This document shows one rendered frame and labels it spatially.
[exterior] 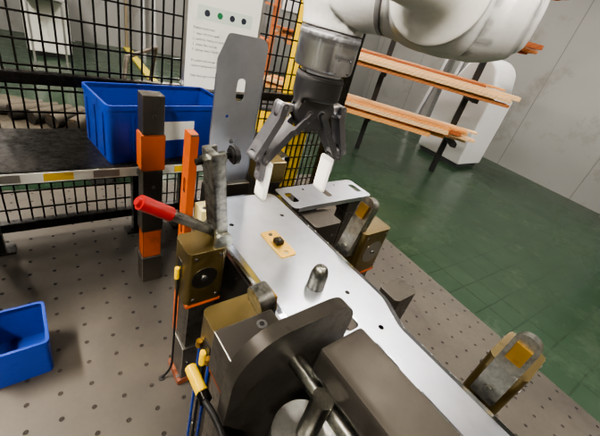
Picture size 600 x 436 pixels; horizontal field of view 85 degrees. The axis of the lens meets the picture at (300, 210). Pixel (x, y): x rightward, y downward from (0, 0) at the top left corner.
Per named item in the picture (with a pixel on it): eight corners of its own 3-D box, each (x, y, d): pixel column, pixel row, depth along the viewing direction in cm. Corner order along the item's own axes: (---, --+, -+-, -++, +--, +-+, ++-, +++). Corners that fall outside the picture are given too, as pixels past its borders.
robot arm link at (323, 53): (374, 43, 48) (361, 85, 51) (334, 30, 53) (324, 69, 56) (329, 31, 42) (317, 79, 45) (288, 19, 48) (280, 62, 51)
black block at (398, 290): (377, 372, 83) (427, 288, 68) (350, 390, 77) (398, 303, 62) (362, 355, 86) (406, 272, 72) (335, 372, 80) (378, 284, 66)
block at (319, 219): (321, 297, 101) (350, 221, 87) (290, 309, 94) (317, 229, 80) (307, 280, 105) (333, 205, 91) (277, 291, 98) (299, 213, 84)
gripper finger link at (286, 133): (317, 118, 52) (313, 112, 51) (268, 168, 52) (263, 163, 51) (303, 109, 55) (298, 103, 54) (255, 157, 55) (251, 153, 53)
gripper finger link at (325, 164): (321, 153, 63) (324, 153, 63) (312, 185, 66) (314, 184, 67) (331, 160, 61) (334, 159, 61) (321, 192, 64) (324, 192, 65)
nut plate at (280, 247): (296, 254, 66) (298, 249, 65) (281, 258, 64) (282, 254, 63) (274, 230, 71) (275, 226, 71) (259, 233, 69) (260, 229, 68)
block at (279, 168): (263, 263, 107) (287, 162, 89) (241, 268, 102) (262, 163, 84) (251, 247, 112) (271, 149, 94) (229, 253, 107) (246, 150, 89)
